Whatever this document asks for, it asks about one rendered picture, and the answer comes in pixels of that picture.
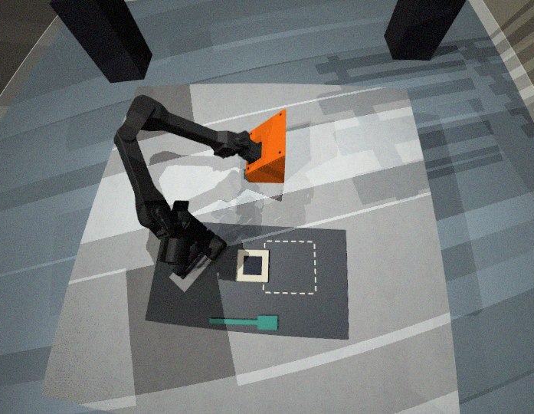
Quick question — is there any cream square tile with dark square centre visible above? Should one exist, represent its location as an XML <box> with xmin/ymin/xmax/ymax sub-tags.
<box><xmin>236</xmin><ymin>250</ymin><xmax>269</xmax><ymax>282</ymax></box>

